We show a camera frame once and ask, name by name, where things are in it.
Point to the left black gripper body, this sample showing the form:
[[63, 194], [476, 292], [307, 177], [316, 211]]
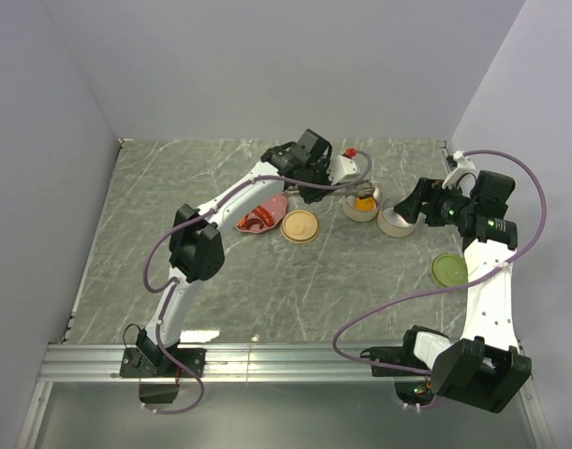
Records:
[[318, 173]]

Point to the red shrimp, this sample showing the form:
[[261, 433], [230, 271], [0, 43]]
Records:
[[241, 223]]

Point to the beige round lid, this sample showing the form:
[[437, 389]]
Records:
[[300, 226]]

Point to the red sausage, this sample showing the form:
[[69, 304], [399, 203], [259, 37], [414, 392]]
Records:
[[264, 215]]

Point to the beige steel container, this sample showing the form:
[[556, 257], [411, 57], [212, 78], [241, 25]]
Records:
[[361, 216], [390, 222]]

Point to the aluminium rail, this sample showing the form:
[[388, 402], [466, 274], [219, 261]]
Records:
[[224, 363]]

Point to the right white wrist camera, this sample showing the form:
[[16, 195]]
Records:
[[460, 166]]

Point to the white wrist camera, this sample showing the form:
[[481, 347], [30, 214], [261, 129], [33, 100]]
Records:
[[342, 169], [460, 166]]

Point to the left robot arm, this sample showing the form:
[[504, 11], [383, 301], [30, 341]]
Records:
[[196, 249]]

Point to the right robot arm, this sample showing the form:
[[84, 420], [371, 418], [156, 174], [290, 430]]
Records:
[[484, 368]]

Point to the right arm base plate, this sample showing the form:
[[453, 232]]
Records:
[[394, 361]]

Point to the orange egg yolk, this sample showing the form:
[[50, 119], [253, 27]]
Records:
[[364, 204]]

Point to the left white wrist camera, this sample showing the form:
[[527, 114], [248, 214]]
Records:
[[342, 169]]

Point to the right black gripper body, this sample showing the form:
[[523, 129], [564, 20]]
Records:
[[447, 206]]

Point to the dark red octopus piece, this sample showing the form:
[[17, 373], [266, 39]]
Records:
[[254, 225]]

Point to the metal tongs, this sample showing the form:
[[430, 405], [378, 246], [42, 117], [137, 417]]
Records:
[[362, 190]]

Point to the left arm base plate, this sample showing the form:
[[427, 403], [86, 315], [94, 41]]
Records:
[[136, 366]]

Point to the green round lid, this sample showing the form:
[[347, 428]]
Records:
[[448, 270]]

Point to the pink polka dot plate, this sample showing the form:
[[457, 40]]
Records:
[[276, 206]]

